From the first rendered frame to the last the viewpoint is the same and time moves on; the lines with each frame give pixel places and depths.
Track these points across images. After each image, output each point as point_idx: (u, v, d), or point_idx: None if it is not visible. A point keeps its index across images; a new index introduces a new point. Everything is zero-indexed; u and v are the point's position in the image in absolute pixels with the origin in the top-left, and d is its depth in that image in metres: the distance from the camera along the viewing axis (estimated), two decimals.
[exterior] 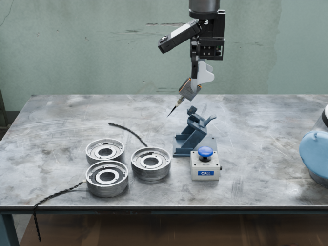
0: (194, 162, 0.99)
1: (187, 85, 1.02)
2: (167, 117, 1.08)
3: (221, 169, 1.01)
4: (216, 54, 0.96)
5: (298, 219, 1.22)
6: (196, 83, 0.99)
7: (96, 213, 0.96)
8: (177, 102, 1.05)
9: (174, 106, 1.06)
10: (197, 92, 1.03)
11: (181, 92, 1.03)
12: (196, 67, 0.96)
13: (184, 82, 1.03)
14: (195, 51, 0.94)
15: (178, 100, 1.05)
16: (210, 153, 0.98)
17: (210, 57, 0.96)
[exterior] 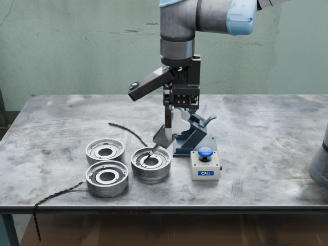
0: (194, 162, 0.99)
1: (161, 133, 0.94)
2: (141, 165, 1.00)
3: (221, 169, 1.01)
4: (192, 103, 0.87)
5: (298, 219, 1.22)
6: (171, 132, 0.91)
7: (96, 213, 0.96)
8: (152, 151, 0.97)
9: (149, 154, 0.98)
10: (173, 139, 0.94)
11: (155, 139, 0.95)
12: (170, 116, 0.88)
13: (159, 129, 0.95)
14: (168, 101, 0.85)
15: (153, 148, 0.96)
16: (210, 153, 0.98)
17: (185, 105, 0.88)
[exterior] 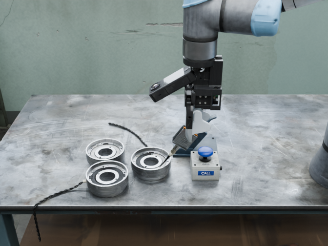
0: (194, 162, 0.99)
1: (181, 133, 0.93)
2: (160, 166, 0.99)
3: (221, 169, 1.01)
4: (213, 104, 0.87)
5: (298, 219, 1.22)
6: (191, 133, 0.90)
7: (96, 213, 0.96)
8: (171, 152, 0.96)
9: (168, 155, 0.97)
10: (193, 140, 0.94)
11: (174, 140, 0.94)
12: (192, 117, 0.88)
13: (179, 130, 0.95)
14: (190, 102, 0.85)
15: (173, 149, 0.96)
16: (210, 153, 0.98)
17: (207, 106, 0.88)
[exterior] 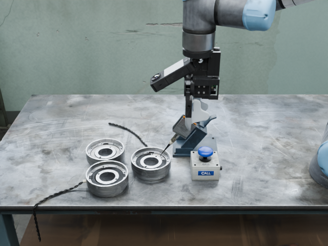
0: (194, 162, 0.99)
1: (181, 123, 0.98)
2: (160, 154, 1.04)
3: (221, 169, 1.01)
4: (211, 93, 0.92)
5: (298, 219, 1.22)
6: (190, 122, 0.95)
7: (96, 213, 0.96)
8: (171, 140, 1.01)
9: (168, 144, 1.02)
10: (192, 129, 0.98)
11: (174, 129, 0.99)
12: (191, 106, 0.92)
13: (178, 119, 0.99)
14: (190, 92, 0.90)
15: (173, 138, 1.01)
16: (210, 153, 0.98)
17: (205, 96, 0.92)
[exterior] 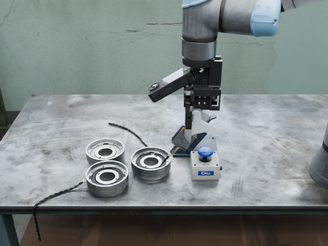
0: (194, 162, 0.99)
1: (180, 134, 0.93)
2: (159, 167, 0.99)
3: (221, 169, 1.01)
4: (212, 104, 0.87)
5: (298, 219, 1.22)
6: (190, 133, 0.90)
7: (96, 213, 0.96)
8: (171, 152, 0.96)
9: (167, 155, 0.97)
10: (192, 141, 0.94)
11: (174, 141, 0.94)
12: (191, 117, 0.87)
13: (178, 131, 0.94)
14: (189, 102, 0.85)
15: (172, 150, 0.96)
16: (210, 153, 0.98)
17: (206, 107, 0.88)
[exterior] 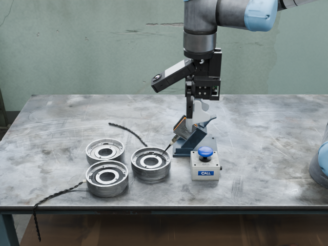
0: (194, 162, 0.99)
1: (182, 124, 0.97)
2: (161, 155, 1.04)
3: (221, 169, 1.01)
4: (212, 94, 0.91)
5: (298, 219, 1.22)
6: (191, 123, 0.94)
7: (96, 213, 0.96)
8: (172, 140, 1.01)
9: (169, 144, 1.02)
10: (193, 131, 0.98)
11: (175, 131, 0.98)
12: (192, 107, 0.92)
13: (179, 120, 0.99)
14: (191, 92, 0.89)
15: (174, 138, 1.01)
16: (210, 153, 0.98)
17: (206, 96, 0.92)
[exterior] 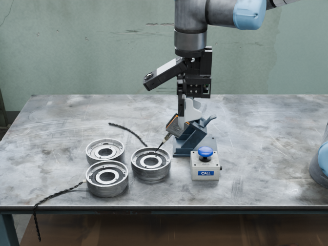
0: (194, 162, 0.99)
1: (174, 122, 0.98)
2: (154, 153, 1.05)
3: (221, 169, 1.01)
4: (203, 92, 0.92)
5: (298, 219, 1.22)
6: (183, 120, 0.95)
7: (96, 213, 0.96)
8: (165, 138, 1.02)
9: (162, 142, 1.03)
10: (185, 128, 0.99)
11: (168, 128, 0.99)
12: (183, 105, 0.93)
13: (172, 118, 1.00)
14: (182, 90, 0.90)
15: (166, 136, 1.02)
16: (210, 153, 0.98)
17: (197, 94, 0.93)
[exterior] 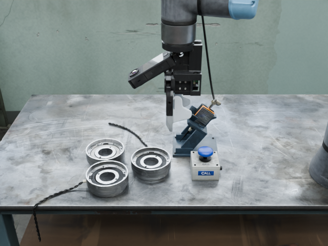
0: (194, 162, 0.99)
1: (200, 112, 1.06)
2: (180, 141, 1.12)
3: (221, 169, 1.01)
4: (193, 89, 0.86)
5: (298, 219, 1.22)
6: (172, 120, 0.89)
7: (96, 213, 0.96)
8: (191, 127, 1.09)
9: (188, 131, 1.10)
10: (210, 118, 1.06)
11: None
12: (172, 103, 0.86)
13: (198, 108, 1.07)
14: (170, 86, 0.84)
15: None
16: (210, 153, 0.98)
17: (187, 92, 0.87)
